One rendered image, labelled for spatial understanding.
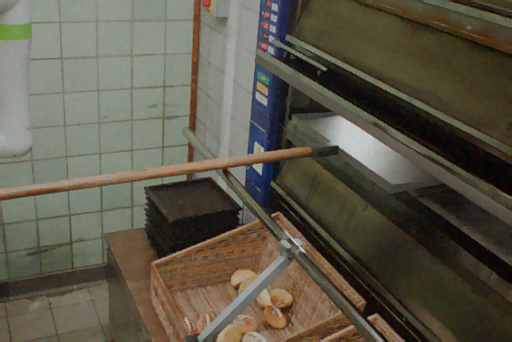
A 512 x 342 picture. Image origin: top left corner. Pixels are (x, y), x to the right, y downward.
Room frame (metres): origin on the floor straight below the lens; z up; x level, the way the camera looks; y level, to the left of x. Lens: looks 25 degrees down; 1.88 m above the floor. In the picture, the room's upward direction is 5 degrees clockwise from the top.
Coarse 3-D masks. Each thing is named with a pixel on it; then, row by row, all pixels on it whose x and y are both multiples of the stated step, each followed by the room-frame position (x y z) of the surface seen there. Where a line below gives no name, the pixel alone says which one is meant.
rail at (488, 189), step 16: (288, 64) 1.73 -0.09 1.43; (304, 80) 1.61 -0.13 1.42; (336, 96) 1.46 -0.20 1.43; (368, 112) 1.35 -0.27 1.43; (384, 128) 1.28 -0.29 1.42; (416, 144) 1.18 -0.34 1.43; (432, 160) 1.13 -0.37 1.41; (448, 160) 1.10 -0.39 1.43; (464, 176) 1.05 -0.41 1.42; (496, 192) 0.98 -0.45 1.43
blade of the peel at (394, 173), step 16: (304, 128) 1.85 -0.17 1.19; (320, 128) 1.87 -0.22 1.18; (336, 128) 1.88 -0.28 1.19; (352, 128) 1.89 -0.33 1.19; (352, 144) 1.76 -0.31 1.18; (368, 144) 1.76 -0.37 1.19; (352, 160) 1.60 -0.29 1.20; (368, 160) 1.64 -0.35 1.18; (384, 160) 1.65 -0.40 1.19; (400, 160) 1.66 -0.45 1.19; (368, 176) 1.53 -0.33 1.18; (384, 176) 1.54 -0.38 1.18; (400, 176) 1.55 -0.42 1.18; (416, 176) 1.55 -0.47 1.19; (432, 176) 1.56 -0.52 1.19
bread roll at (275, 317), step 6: (270, 306) 1.62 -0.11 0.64; (264, 312) 1.62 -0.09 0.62; (270, 312) 1.60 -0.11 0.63; (276, 312) 1.59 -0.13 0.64; (282, 312) 1.60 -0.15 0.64; (270, 318) 1.58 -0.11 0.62; (276, 318) 1.57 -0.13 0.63; (282, 318) 1.57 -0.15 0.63; (270, 324) 1.57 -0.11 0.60; (276, 324) 1.56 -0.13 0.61; (282, 324) 1.56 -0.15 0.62
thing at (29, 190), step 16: (208, 160) 1.50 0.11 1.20; (224, 160) 1.51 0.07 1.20; (240, 160) 1.53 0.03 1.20; (256, 160) 1.55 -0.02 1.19; (272, 160) 1.57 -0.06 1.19; (96, 176) 1.35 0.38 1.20; (112, 176) 1.37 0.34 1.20; (128, 176) 1.38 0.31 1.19; (144, 176) 1.40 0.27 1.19; (160, 176) 1.42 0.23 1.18; (0, 192) 1.24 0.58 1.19; (16, 192) 1.26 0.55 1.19; (32, 192) 1.27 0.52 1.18; (48, 192) 1.29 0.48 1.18
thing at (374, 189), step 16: (288, 128) 1.94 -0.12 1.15; (336, 160) 1.67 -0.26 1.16; (352, 176) 1.59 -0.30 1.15; (368, 192) 1.52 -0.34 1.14; (384, 192) 1.46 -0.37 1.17; (400, 192) 1.45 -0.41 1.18; (400, 208) 1.39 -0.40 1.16; (416, 208) 1.37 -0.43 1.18; (416, 224) 1.33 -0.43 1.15; (432, 224) 1.29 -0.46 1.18; (448, 224) 1.30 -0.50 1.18; (432, 240) 1.27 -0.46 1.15; (448, 240) 1.23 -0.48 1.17; (464, 240) 1.22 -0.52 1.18; (464, 256) 1.18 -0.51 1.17; (480, 256) 1.16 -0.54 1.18; (496, 256) 1.16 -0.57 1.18; (480, 272) 1.13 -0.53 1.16; (496, 272) 1.10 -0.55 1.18; (496, 288) 1.08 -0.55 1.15
